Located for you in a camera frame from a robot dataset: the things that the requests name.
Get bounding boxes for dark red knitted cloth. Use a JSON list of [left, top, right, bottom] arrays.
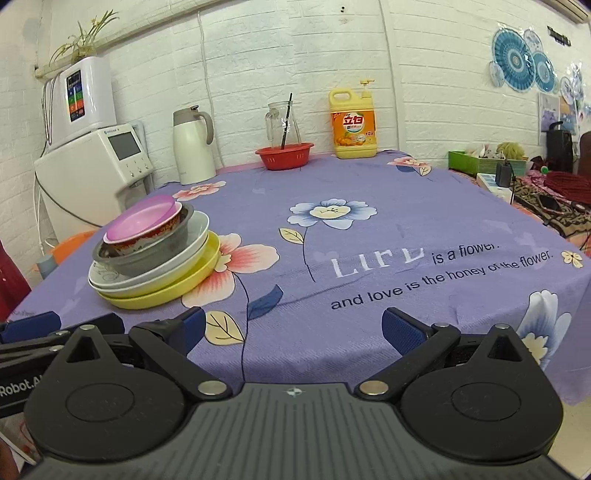
[[545, 171, 591, 206]]

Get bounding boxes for white wall cable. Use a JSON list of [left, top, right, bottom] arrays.
[[196, 9, 223, 171]]

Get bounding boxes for white water purifier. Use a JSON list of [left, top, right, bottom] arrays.
[[42, 56, 117, 151]]

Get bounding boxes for white ceramic bowl red pattern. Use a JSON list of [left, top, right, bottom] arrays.
[[108, 203, 186, 257]]

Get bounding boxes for purple floral tablecloth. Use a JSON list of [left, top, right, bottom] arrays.
[[7, 150, 591, 407]]

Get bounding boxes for red plastic basket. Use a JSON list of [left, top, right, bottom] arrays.
[[255, 142, 315, 171]]

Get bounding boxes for medium blue paper fan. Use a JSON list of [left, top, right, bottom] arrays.
[[531, 51, 556, 93]]

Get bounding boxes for black stirring stick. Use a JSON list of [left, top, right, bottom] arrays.
[[280, 93, 293, 150]]

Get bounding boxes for yellow detergent bottle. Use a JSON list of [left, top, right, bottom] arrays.
[[329, 79, 377, 160]]

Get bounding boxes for white air conditioner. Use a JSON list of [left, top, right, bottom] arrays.
[[551, 0, 591, 24]]

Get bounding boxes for purple plastic bowl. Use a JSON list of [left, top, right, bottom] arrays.
[[102, 194, 183, 244]]

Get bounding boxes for yellow plastic plate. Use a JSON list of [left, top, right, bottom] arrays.
[[102, 231, 221, 311]]

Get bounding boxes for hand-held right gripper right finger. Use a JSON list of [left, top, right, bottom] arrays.
[[358, 306, 542, 398]]

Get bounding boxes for orange plastic stool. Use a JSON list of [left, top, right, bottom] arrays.
[[48, 230, 100, 266]]

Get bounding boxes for white thermos jug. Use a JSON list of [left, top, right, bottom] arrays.
[[172, 105, 217, 185]]

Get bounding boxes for green potted plant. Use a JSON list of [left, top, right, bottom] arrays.
[[48, 10, 120, 68]]

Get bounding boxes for green cardboard box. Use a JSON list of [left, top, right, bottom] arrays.
[[448, 150, 529, 176]]

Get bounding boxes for patterned brown cloth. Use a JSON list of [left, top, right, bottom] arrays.
[[512, 178, 591, 243]]

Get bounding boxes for stainless steel bowl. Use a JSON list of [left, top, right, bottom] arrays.
[[92, 203, 195, 278]]

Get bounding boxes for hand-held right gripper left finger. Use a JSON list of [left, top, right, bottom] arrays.
[[59, 306, 233, 402]]

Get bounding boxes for wall picture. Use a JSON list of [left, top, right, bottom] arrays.
[[538, 92, 561, 136]]

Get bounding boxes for white appliance with screen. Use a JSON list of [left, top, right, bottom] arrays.
[[34, 126, 155, 232]]

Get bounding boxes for white floral plate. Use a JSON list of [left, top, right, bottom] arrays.
[[88, 210, 210, 298]]

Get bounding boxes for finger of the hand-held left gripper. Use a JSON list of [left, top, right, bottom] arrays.
[[0, 311, 62, 343], [0, 313, 126, 367]]

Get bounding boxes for clear glass pitcher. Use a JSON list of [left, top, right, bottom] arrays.
[[264, 102, 302, 149]]

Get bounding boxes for yellowish scrub sponge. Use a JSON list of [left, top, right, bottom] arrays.
[[496, 141, 527, 160]]

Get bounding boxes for white power strip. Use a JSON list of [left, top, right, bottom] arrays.
[[475, 172, 515, 204]]

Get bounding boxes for large blue paper fan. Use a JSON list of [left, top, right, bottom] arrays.
[[491, 28, 536, 90]]

